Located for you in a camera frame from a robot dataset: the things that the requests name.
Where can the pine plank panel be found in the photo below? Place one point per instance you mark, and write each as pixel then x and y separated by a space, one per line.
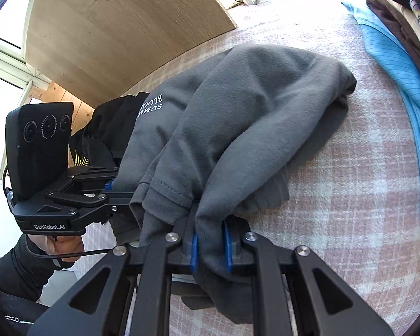
pixel 59 94

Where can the black t-shirt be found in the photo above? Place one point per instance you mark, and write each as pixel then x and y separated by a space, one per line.
pixel 101 129

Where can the light blue garment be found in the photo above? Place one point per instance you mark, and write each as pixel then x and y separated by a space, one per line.
pixel 399 59

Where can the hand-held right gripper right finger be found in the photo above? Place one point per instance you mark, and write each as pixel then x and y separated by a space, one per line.
pixel 228 248

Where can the light wooden board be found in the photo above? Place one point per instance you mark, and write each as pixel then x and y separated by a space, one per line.
pixel 108 24

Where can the person's left hand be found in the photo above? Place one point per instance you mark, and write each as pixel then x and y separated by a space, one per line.
pixel 70 245

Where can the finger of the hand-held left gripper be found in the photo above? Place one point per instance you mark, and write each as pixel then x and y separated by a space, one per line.
pixel 91 201
pixel 91 175

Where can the pink plaid cloth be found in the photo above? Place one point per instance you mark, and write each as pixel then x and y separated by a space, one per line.
pixel 353 182

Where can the person's black jacket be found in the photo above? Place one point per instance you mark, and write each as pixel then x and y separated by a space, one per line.
pixel 3 318

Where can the grey daisy print t-shirt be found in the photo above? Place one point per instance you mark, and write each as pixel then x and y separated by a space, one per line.
pixel 248 112

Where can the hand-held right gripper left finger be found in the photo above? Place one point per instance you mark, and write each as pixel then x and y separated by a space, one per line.
pixel 194 252

